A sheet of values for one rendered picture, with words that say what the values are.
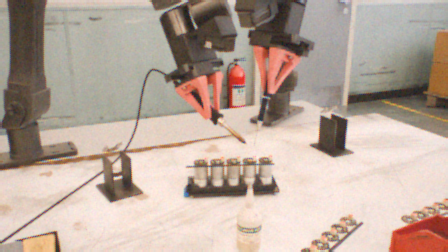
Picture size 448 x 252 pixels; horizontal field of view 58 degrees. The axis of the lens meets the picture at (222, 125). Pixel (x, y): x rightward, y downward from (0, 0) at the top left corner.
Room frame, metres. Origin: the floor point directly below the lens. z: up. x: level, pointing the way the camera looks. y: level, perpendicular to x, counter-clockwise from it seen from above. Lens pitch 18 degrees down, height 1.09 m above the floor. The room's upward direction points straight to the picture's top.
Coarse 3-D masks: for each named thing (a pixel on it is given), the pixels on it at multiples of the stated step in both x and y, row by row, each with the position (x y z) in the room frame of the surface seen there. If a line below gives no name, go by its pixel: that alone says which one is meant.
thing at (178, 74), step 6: (174, 54) 0.74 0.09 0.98; (174, 60) 0.75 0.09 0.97; (210, 60) 0.74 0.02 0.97; (216, 60) 0.75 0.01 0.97; (222, 60) 0.76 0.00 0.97; (180, 66) 0.69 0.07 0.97; (186, 66) 0.69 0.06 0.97; (216, 66) 0.76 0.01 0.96; (174, 72) 0.70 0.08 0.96; (180, 72) 0.69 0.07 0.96; (186, 72) 0.69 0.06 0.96; (168, 78) 0.71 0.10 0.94; (174, 78) 0.72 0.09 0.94; (180, 78) 0.73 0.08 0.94
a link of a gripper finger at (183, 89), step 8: (184, 80) 0.71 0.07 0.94; (192, 80) 0.70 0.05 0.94; (200, 80) 0.69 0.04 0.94; (176, 88) 0.73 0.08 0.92; (184, 88) 0.72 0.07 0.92; (192, 88) 0.71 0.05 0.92; (200, 88) 0.70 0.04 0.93; (184, 96) 0.72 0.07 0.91; (192, 96) 0.73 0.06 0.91; (208, 96) 0.70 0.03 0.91; (192, 104) 0.72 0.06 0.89; (208, 104) 0.70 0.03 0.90; (200, 112) 0.71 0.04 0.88; (208, 112) 0.70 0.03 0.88
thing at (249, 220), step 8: (248, 192) 0.49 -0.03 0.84; (248, 200) 0.48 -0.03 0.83; (248, 208) 0.48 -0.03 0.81; (256, 208) 0.49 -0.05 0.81; (240, 216) 0.48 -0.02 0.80; (248, 216) 0.48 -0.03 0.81; (256, 216) 0.48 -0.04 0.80; (240, 224) 0.48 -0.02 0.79; (248, 224) 0.47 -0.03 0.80; (256, 224) 0.47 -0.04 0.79; (240, 232) 0.48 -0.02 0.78; (248, 232) 0.47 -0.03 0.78; (256, 232) 0.47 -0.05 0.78; (240, 240) 0.48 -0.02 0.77; (248, 240) 0.47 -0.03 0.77; (256, 240) 0.47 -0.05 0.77; (240, 248) 0.48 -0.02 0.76; (248, 248) 0.47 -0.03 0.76; (256, 248) 0.47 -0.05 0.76
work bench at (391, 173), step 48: (192, 144) 0.89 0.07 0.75; (240, 144) 0.89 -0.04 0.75; (288, 144) 0.89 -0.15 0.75; (384, 144) 0.89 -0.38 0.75; (432, 144) 0.89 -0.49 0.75; (0, 192) 0.65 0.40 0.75; (48, 192) 0.65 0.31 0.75; (96, 192) 0.65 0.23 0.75; (144, 192) 0.65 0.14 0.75; (288, 192) 0.65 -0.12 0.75; (336, 192) 0.65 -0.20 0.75; (384, 192) 0.65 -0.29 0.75; (432, 192) 0.65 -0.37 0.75; (0, 240) 0.50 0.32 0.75; (96, 240) 0.50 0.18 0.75; (144, 240) 0.50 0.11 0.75; (192, 240) 0.50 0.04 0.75; (288, 240) 0.50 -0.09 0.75; (384, 240) 0.50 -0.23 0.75
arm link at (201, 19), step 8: (152, 0) 0.74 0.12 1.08; (160, 0) 0.73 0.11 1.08; (168, 0) 0.73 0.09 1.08; (176, 0) 0.74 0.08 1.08; (192, 0) 0.75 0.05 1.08; (200, 0) 0.75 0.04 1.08; (208, 0) 0.74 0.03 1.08; (216, 0) 0.73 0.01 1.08; (224, 0) 0.75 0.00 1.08; (160, 8) 0.74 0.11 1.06; (168, 8) 0.81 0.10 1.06; (192, 8) 0.74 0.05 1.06; (200, 8) 0.74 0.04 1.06; (208, 8) 0.73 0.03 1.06; (216, 8) 0.73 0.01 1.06; (224, 8) 0.73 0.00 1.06; (200, 16) 0.74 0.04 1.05; (208, 16) 0.74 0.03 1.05; (216, 16) 0.74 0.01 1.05; (200, 24) 0.74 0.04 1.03
